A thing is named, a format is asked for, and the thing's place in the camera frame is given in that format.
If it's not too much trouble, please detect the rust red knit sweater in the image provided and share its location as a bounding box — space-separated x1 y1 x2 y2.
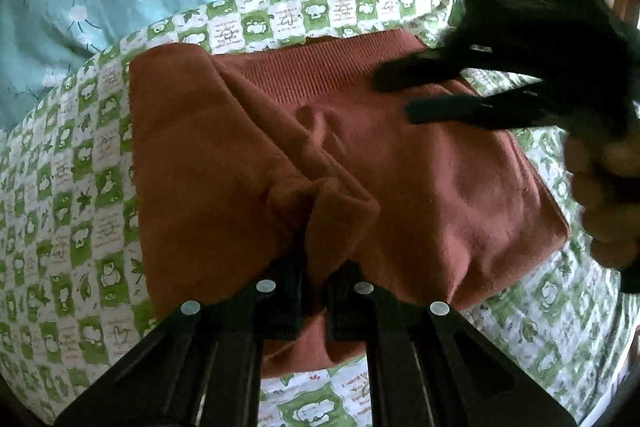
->
129 29 570 377

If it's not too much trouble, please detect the person's right hand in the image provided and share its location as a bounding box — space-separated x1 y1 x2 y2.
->
564 127 639 271

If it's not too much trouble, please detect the green white patterned bedsheet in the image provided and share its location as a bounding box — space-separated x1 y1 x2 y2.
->
1 0 639 424

